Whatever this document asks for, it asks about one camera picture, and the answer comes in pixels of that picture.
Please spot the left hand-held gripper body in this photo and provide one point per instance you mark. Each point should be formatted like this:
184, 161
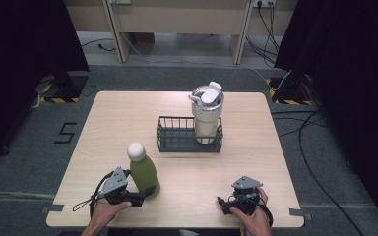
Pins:
116, 187

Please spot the person's left hand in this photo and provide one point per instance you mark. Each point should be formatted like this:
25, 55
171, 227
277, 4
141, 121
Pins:
103, 213

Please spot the beige desk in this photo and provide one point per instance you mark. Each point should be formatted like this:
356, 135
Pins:
177, 19

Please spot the stand base with hazard tape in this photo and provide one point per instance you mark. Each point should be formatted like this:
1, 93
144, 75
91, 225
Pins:
290, 93
65, 88

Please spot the white tumbler cup with lid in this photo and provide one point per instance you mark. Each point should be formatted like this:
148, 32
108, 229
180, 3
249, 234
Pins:
206, 118

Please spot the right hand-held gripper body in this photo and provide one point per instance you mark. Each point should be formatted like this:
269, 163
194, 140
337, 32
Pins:
246, 198

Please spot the grey tape strip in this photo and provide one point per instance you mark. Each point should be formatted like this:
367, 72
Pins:
298, 212
55, 208

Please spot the green bottle with white cap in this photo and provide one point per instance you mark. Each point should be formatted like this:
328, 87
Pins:
142, 173

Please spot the white wall power outlet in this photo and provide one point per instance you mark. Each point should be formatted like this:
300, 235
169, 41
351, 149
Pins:
264, 2

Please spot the dark curtain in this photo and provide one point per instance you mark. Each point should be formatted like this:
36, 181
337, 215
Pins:
19, 65
357, 82

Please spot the person's right hand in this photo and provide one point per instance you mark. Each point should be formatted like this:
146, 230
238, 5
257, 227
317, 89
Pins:
257, 221

